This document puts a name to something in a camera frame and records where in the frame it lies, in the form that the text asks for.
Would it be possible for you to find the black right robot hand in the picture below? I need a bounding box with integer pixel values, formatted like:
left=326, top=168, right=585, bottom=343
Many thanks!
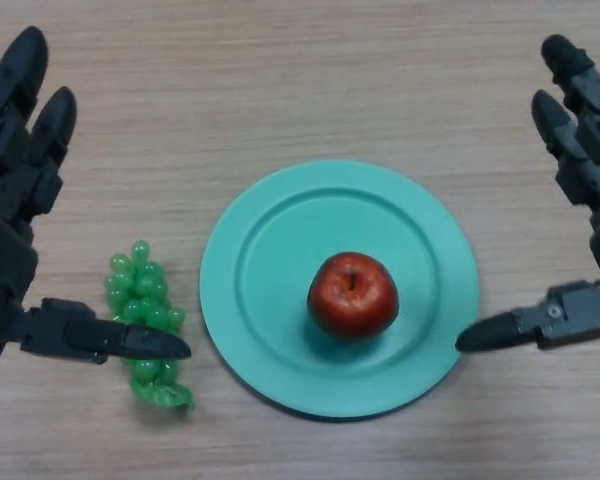
left=454, top=33, right=600, bottom=354

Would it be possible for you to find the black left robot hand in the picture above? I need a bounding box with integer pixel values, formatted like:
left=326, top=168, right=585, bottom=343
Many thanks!
left=0, top=25, right=193, bottom=374

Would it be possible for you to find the red apple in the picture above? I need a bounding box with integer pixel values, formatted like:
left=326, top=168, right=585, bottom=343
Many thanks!
left=307, top=252, right=399, bottom=343

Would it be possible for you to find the green round plate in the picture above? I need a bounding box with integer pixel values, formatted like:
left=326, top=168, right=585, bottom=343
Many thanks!
left=199, top=159, right=481, bottom=419

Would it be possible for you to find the green grape bunch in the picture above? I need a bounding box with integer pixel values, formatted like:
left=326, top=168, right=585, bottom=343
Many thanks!
left=103, top=239, right=196, bottom=411

